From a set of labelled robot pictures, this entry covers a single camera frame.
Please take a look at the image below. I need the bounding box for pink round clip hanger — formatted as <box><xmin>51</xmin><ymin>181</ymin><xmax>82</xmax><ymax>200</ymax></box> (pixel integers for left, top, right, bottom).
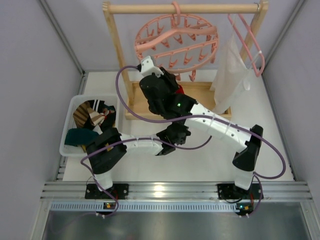
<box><xmin>134</xmin><ymin>1</ymin><xmax>220</xmax><ymax>82</ymax></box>

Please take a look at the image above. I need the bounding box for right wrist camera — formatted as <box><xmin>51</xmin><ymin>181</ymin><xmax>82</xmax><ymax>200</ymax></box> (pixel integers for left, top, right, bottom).
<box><xmin>137</xmin><ymin>55</ymin><xmax>164</xmax><ymax>77</ymax></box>

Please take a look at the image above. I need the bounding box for wooden clothes rack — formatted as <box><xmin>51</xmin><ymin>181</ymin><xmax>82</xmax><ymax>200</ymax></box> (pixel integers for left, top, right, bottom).
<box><xmin>102</xmin><ymin>0</ymin><xmax>269</xmax><ymax>107</ymax></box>

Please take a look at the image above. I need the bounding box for black white-striped sock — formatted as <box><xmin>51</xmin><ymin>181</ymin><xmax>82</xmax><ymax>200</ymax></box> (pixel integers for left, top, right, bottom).
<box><xmin>84</xmin><ymin>99</ymin><xmax>105</xmax><ymax>130</ymax></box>

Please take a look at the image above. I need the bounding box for white plastic basket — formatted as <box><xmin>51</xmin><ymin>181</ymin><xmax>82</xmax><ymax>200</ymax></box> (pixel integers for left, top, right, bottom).
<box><xmin>59</xmin><ymin>93</ymin><xmax>120</xmax><ymax>158</ymax></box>

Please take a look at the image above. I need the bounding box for pink clothes hanger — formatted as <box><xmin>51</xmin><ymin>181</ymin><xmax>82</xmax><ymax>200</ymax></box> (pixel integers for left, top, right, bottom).
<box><xmin>227</xmin><ymin>13</ymin><xmax>265</xmax><ymax>78</ymax></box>

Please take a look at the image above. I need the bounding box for teal sock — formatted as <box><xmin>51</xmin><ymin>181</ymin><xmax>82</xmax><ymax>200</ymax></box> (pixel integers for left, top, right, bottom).
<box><xmin>64</xmin><ymin>128</ymin><xmax>99</xmax><ymax>147</ymax></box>

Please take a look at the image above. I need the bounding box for dark patterned socks pile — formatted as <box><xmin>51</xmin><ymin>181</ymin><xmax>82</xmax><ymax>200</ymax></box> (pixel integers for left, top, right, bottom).
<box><xmin>99</xmin><ymin>104</ymin><xmax>117</xmax><ymax>132</ymax></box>

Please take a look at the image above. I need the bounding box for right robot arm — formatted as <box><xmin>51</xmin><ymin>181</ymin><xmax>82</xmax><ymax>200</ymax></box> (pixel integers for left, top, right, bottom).
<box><xmin>137</xmin><ymin>64</ymin><xmax>264</xmax><ymax>191</ymax></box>

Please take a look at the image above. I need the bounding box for brown striped sock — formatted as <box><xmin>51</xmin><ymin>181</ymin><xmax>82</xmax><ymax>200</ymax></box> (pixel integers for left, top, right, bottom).
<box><xmin>72</xmin><ymin>101</ymin><xmax>105</xmax><ymax>129</ymax></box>

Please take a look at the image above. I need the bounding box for white sheer garment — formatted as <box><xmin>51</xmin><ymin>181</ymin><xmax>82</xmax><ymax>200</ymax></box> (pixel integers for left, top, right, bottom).
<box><xmin>210</xmin><ymin>35</ymin><xmax>251</xmax><ymax>114</ymax></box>

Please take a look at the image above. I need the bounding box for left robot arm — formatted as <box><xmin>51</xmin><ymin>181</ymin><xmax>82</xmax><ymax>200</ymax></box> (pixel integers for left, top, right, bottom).
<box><xmin>85</xmin><ymin>123</ymin><xmax>191</xmax><ymax>192</ymax></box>

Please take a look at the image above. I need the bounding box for red sock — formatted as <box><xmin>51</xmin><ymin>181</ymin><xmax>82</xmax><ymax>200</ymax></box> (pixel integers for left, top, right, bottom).
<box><xmin>175</xmin><ymin>84</ymin><xmax>185</xmax><ymax>94</ymax></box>

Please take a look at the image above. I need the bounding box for aluminium mounting rail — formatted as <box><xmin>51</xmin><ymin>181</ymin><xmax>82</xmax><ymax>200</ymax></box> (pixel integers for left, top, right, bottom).
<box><xmin>40</xmin><ymin>181</ymin><xmax>313</xmax><ymax>213</ymax></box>

